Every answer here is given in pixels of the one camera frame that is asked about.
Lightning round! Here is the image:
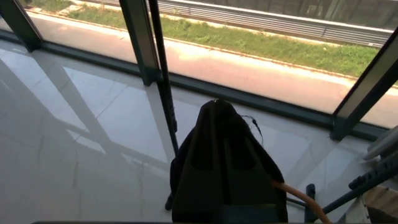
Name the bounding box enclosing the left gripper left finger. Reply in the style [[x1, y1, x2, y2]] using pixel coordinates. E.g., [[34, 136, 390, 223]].
[[172, 100, 225, 222]]

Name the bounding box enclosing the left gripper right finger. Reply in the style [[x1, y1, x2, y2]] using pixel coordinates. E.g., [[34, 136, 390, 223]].
[[222, 100, 289, 222]]

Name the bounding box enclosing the black garment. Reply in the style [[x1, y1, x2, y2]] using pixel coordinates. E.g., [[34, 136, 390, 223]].
[[164, 98, 285, 212]]

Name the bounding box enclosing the pink clothes hanger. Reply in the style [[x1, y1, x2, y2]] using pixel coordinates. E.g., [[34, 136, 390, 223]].
[[271, 180, 333, 224]]

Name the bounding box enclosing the black clothes rack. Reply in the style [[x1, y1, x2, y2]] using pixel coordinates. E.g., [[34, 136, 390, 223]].
[[148, 0, 398, 223]]

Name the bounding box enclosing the grey curtain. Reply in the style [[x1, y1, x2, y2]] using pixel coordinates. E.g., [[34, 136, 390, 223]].
[[362, 126, 398, 162]]

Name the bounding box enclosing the window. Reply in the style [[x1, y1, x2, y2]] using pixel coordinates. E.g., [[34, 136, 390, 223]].
[[0, 0, 398, 142]]

